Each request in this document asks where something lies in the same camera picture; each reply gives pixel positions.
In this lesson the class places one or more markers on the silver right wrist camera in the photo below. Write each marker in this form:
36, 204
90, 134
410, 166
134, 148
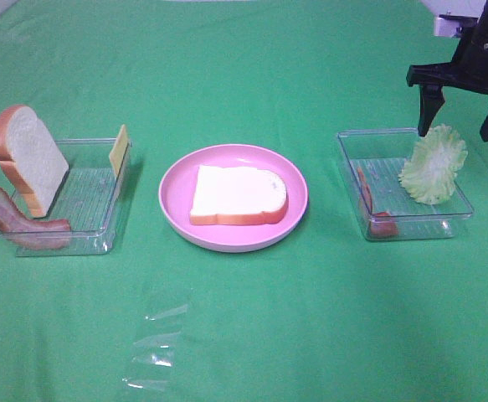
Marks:
451, 26

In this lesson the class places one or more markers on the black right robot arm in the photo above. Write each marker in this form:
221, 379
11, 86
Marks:
478, 9

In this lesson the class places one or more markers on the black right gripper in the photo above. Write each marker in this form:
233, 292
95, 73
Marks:
468, 70

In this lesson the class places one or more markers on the clear left plastic tray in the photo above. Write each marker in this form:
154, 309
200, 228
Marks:
92, 198

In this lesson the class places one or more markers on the green toy lettuce leaf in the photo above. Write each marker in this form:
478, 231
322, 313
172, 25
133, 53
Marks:
429, 175

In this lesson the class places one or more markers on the yellow toy cheese slice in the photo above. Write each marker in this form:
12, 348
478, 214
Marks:
117, 153

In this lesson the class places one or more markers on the clear plastic film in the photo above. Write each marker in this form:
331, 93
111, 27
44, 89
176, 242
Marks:
152, 356

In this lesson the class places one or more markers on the clear right plastic tray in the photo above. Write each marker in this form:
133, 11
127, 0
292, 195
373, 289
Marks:
381, 155

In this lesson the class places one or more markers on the toy bread slice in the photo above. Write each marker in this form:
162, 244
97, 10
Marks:
240, 195
30, 158

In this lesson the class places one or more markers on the toy bacon strip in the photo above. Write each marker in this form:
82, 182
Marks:
13, 224
378, 224

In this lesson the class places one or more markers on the pink round plate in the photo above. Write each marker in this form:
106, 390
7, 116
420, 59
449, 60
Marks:
177, 187

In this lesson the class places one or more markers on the clear plastic tray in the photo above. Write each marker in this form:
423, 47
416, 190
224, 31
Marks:
92, 198
381, 155

